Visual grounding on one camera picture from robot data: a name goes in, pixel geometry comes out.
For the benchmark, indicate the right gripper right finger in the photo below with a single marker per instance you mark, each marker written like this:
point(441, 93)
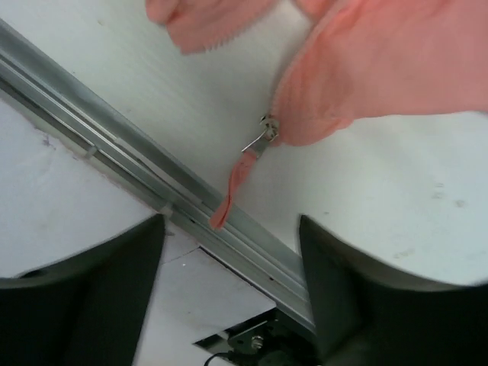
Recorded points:
point(366, 312)

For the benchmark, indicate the salmon pink jacket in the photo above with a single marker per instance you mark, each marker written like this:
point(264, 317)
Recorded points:
point(372, 59)

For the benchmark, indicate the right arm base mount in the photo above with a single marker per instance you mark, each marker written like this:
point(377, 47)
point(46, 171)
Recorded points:
point(270, 338)

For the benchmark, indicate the front aluminium rail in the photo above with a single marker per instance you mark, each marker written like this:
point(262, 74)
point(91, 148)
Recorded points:
point(84, 121)

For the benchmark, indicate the front white panel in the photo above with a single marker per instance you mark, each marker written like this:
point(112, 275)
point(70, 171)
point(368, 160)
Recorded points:
point(54, 204)

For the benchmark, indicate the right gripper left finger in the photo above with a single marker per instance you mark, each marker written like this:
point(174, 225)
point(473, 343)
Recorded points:
point(87, 309)

